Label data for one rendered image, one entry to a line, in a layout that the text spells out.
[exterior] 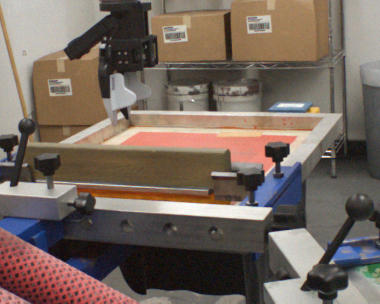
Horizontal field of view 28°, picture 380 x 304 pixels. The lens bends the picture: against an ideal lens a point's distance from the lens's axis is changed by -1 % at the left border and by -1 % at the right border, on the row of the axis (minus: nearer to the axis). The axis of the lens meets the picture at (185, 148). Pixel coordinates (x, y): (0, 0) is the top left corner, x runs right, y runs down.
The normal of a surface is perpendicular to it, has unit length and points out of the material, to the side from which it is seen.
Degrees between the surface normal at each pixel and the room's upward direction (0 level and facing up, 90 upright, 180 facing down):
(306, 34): 90
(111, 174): 90
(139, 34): 90
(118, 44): 90
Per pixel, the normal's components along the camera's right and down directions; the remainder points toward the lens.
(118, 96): -0.36, 0.12
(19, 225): -0.07, -0.96
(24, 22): 0.93, 0.03
